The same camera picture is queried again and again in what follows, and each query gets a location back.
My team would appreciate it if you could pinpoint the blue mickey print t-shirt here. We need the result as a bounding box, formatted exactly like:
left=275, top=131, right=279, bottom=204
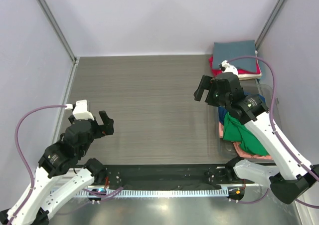
left=218, top=92, right=269, bottom=125

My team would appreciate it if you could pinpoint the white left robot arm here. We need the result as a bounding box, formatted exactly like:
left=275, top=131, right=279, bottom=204
left=0, top=111, right=114, bottom=225

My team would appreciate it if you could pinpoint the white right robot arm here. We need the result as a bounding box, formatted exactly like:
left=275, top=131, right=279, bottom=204
left=194, top=72, right=319, bottom=204

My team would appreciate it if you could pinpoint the folded red t-shirt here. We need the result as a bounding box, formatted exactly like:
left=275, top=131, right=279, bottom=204
left=209, top=56, right=262, bottom=80

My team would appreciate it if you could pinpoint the folded cream t-shirt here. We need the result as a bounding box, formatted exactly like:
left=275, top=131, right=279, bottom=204
left=237, top=60, right=262, bottom=80

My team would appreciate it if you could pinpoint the folded grey-blue t-shirt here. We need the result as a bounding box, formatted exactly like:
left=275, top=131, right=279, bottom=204
left=212, top=40, right=257, bottom=73

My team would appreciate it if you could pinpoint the green t-shirt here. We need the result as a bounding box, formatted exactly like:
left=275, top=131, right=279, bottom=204
left=223, top=112, right=269, bottom=156

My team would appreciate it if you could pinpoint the clear plastic bin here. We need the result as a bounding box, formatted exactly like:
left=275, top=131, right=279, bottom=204
left=208, top=83, right=285, bottom=164

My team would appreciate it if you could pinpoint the salmon pink t-shirt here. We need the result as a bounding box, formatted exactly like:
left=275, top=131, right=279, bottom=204
left=219, top=122, right=272, bottom=160

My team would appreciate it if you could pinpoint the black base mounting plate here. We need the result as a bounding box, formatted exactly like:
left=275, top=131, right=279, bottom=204
left=102, top=164, right=255, bottom=191

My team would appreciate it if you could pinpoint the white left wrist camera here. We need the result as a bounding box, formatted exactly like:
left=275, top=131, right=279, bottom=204
left=64, top=100, right=95, bottom=121

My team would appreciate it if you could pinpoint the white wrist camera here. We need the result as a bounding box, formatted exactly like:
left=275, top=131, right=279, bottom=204
left=64, top=100, right=95, bottom=121
left=217, top=60, right=239, bottom=80

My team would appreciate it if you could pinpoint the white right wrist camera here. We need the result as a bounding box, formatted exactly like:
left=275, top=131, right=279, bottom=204
left=217, top=60, right=239, bottom=80

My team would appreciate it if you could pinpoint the slotted cable duct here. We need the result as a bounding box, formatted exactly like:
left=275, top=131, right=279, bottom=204
left=77, top=188, right=229, bottom=199

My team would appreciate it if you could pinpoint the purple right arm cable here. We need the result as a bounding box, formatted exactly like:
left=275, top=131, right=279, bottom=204
left=228, top=56, right=319, bottom=208

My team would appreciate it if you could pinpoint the right aluminium frame post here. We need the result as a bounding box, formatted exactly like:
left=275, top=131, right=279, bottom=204
left=255, top=0, right=288, bottom=50

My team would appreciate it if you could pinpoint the aluminium frame post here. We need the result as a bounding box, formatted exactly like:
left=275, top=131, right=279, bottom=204
left=37, top=0, right=77, bottom=63
left=255, top=0, right=288, bottom=50

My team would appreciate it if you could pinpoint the left aluminium frame post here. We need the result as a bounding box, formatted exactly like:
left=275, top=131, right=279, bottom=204
left=37, top=0, right=77, bottom=63

